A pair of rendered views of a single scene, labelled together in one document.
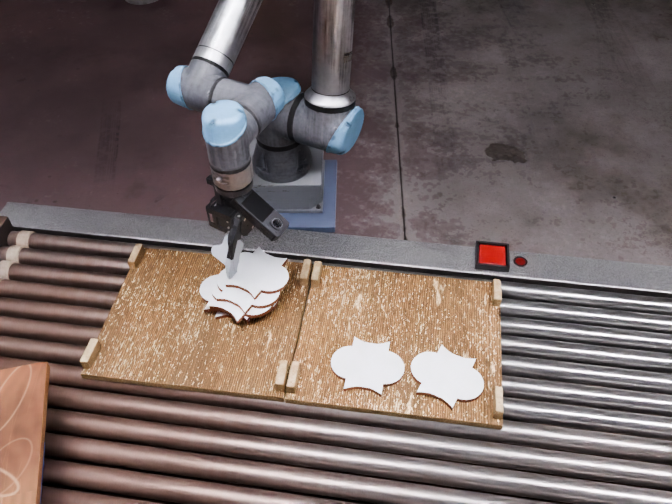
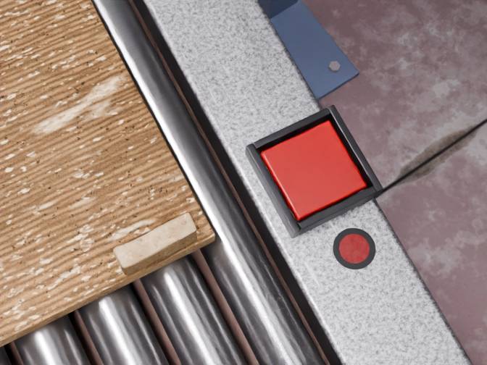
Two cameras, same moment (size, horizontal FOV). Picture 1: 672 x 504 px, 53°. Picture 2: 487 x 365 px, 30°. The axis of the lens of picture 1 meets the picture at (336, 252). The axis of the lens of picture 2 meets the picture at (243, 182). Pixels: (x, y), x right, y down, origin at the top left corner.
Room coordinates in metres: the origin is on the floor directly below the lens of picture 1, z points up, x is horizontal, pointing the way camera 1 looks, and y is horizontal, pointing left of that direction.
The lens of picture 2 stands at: (0.85, -0.49, 1.56)
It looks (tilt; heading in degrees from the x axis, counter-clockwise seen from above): 71 degrees down; 45
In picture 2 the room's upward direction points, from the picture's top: 8 degrees clockwise
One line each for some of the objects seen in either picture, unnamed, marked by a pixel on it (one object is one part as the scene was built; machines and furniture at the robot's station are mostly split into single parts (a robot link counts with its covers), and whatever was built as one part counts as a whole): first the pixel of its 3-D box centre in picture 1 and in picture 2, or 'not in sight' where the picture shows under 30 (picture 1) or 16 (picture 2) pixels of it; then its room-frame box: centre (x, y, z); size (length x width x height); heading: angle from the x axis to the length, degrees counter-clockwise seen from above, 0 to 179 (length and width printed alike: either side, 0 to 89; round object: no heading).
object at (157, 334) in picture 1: (205, 317); not in sight; (0.89, 0.28, 0.93); 0.41 x 0.35 x 0.02; 81
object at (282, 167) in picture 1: (281, 148); not in sight; (1.35, 0.13, 1.01); 0.15 x 0.15 x 0.10
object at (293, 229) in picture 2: (492, 256); (313, 170); (1.05, -0.36, 0.92); 0.08 x 0.08 x 0.02; 80
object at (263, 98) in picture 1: (248, 105); not in sight; (1.06, 0.16, 1.34); 0.11 x 0.11 x 0.08; 62
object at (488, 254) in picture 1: (492, 256); (312, 171); (1.05, -0.36, 0.92); 0.06 x 0.06 x 0.01; 80
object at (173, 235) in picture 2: (496, 292); (156, 244); (0.92, -0.34, 0.95); 0.06 x 0.02 x 0.03; 170
